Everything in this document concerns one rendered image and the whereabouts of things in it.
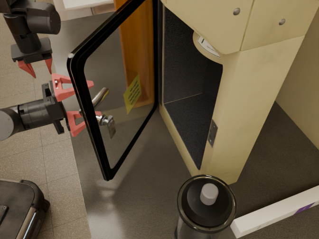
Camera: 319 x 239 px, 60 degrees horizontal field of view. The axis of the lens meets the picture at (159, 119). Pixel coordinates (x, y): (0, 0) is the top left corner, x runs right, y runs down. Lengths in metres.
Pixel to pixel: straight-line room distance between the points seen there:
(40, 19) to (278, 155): 0.75
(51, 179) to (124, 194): 1.24
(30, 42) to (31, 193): 1.05
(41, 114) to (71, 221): 1.26
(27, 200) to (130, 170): 0.96
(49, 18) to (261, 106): 0.51
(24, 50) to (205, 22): 0.58
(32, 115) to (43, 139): 1.57
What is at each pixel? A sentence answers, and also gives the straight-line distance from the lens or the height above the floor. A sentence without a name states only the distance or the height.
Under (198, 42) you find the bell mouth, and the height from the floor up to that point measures 1.33.
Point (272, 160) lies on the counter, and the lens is 0.89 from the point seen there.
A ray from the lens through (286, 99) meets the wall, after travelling 1.06.
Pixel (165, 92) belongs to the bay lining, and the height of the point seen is 1.07.
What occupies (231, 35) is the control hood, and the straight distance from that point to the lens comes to 0.38.
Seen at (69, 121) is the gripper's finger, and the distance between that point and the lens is 0.68.
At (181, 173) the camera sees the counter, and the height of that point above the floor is 0.94.
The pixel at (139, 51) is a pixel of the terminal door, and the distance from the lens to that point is 0.64.
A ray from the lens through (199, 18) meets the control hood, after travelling 0.34.
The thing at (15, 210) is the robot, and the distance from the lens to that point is 1.68.
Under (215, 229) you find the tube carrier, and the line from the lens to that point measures 0.51.
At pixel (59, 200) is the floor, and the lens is 1.90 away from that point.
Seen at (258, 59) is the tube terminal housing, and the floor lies 1.39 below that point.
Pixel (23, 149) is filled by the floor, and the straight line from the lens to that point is 2.19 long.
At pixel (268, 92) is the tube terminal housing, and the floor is 1.30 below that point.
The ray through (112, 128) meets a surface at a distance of 0.60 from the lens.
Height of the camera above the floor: 1.65
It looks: 51 degrees down
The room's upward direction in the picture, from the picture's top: straight up
